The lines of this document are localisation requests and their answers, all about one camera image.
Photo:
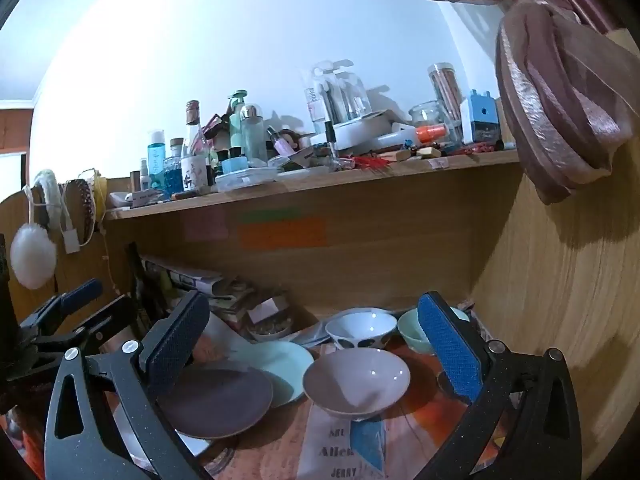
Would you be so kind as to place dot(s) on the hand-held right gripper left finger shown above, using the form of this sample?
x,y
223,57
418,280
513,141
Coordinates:
x,y
175,340

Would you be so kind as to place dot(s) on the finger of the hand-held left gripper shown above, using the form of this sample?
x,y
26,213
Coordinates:
x,y
107,312
82,292

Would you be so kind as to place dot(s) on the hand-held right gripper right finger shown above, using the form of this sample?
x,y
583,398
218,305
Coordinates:
x,y
450,350

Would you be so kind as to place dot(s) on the mint green bowl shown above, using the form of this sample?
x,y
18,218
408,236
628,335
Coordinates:
x,y
412,332

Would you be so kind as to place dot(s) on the purple plate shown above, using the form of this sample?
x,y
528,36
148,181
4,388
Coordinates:
x,y
215,405

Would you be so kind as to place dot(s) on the spotted white bowl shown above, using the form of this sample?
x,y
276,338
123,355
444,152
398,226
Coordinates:
x,y
360,330

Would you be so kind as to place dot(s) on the pink bowl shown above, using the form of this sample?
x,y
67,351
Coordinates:
x,y
357,380

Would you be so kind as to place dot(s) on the mint green plate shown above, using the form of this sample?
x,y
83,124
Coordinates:
x,y
285,370

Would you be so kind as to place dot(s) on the dark wine bottle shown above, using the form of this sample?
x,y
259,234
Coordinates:
x,y
134,280

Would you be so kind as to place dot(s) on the white pom-pom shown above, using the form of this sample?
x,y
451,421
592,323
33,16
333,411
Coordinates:
x,y
32,257

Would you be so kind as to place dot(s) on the rolled newspaper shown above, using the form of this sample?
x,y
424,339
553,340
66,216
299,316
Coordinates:
x,y
185,275

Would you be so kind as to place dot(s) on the stack of books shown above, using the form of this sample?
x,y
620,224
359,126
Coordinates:
x,y
232,305

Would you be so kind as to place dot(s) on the newsprint table cover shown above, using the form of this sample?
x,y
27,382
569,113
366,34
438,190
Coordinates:
x,y
425,430

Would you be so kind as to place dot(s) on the small bowl of beads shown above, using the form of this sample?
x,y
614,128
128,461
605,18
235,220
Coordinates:
x,y
270,331

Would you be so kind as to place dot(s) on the yellow headband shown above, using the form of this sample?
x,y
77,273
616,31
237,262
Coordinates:
x,y
101,195

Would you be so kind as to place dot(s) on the white fuzzy headband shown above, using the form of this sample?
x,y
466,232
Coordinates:
x,y
50,195

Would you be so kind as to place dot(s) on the blue glass jar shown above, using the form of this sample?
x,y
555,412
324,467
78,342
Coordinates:
x,y
173,177

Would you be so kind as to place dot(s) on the orange sticky note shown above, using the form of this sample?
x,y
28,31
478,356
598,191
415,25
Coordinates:
x,y
280,235

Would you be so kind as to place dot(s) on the blue liquid bottle white cap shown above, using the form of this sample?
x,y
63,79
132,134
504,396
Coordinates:
x,y
156,160

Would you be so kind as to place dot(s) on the green sticky note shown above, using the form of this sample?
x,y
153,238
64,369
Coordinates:
x,y
267,215

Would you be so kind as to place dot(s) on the white printed cup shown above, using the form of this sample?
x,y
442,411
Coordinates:
x,y
194,172

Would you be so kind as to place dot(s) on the white tray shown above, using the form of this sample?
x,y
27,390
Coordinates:
x,y
245,179

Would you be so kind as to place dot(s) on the light blue jar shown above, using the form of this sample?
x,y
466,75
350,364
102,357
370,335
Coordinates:
x,y
235,165

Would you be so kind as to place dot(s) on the wooden shelf board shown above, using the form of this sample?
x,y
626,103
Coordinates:
x,y
350,180

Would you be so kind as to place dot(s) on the tall clear bottle brown cap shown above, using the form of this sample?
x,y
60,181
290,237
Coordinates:
x,y
196,130

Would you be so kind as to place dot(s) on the red fringe ornament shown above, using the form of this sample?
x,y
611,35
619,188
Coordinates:
x,y
370,164

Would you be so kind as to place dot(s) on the frosted bottle silver cap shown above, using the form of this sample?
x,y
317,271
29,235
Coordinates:
x,y
252,135

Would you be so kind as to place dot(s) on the small pink bottle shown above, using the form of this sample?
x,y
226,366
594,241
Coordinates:
x,y
281,144

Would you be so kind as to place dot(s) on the green bottle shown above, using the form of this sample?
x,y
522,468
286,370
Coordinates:
x,y
237,120

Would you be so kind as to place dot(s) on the white box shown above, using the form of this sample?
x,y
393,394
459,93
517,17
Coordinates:
x,y
365,130

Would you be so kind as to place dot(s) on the pink curtain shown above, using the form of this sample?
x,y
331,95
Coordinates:
x,y
550,110

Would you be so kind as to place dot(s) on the tall clear canister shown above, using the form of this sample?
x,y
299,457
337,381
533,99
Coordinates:
x,y
445,90

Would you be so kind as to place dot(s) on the clear acrylic organizer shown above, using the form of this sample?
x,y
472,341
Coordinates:
x,y
340,95

